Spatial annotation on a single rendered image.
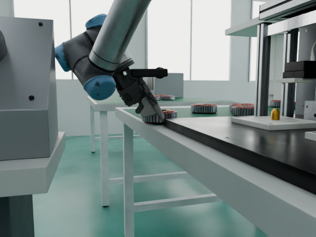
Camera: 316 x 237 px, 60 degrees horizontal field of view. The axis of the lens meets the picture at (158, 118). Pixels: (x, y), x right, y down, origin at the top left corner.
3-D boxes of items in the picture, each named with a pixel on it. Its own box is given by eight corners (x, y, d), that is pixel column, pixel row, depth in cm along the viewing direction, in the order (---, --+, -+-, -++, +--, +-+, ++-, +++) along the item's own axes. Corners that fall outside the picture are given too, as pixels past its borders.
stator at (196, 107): (222, 113, 115) (222, 104, 115) (199, 114, 111) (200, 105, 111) (207, 111, 126) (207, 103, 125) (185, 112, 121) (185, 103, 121)
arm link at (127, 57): (124, 48, 86) (127, 44, 78) (131, 61, 87) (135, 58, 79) (103, 59, 85) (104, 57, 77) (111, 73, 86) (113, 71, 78)
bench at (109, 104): (97, 210, 192) (94, 103, 183) (88, 151, 369) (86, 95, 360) (235, 193, 222) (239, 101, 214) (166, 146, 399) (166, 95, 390)
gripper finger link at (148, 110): (150, 130, 80) (134, 106, 83) (167, 120, 81) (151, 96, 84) (149, 127, 77) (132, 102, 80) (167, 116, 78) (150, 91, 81)
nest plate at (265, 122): (269, 130, 57) (269, 124, 57) (231, 122, 71) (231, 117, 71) (326, 127, 61) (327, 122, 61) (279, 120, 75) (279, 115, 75)
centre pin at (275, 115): (274, 120, 65) (275, 108, 64) (269, 119, 67) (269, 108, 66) (281, 120, 65) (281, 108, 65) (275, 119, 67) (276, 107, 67)
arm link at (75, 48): (61, 67, 71) (98, 47, 73) (46, 43, 76) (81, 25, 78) (73, 86, 77) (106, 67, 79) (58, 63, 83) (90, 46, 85)
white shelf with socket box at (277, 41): (260, 110, 135) (264, 13, 129) (222, 105, 170) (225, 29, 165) (317, 108, 144) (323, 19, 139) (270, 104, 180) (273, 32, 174)
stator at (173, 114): (145, 124, 81) (145, 112, 80) (139, 120, 91) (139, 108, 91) (181, 123, 83) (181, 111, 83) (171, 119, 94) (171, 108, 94)
